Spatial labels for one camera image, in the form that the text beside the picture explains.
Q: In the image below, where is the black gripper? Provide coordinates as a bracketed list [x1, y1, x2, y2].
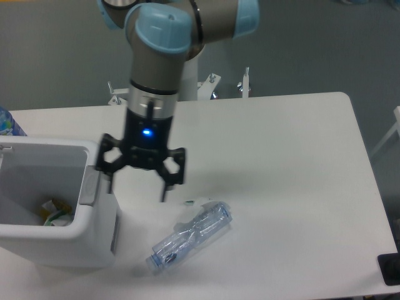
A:
[94, 107, 187, 203]

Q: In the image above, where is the white push-lid trash can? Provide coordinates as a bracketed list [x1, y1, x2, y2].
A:
[1, 136, 121, 268]

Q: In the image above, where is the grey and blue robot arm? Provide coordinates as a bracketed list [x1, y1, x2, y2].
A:
[96, 1, 260, 191]

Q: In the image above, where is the yellow green trash in can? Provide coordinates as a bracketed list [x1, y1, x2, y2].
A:
[39, 198, 74, 227]

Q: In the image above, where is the torn white bottle label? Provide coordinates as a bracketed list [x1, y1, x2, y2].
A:
[173, 197, 216, 231]

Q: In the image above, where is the crushed clear plastic bottle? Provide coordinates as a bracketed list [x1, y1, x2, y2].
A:
[146, 201, 233, 275]

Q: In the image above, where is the blue labelled water bottle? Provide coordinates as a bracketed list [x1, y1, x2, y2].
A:
[0, 107, 27, 136]

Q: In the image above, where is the black clamp at table edge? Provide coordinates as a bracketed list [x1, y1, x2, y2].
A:
[377, 252, 399, 286]

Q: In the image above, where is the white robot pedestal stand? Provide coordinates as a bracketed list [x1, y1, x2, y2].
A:
[107, 52, 253, 106]

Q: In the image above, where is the white frame at right edge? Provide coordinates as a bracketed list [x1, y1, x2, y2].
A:
[370, 106, 399, 160]

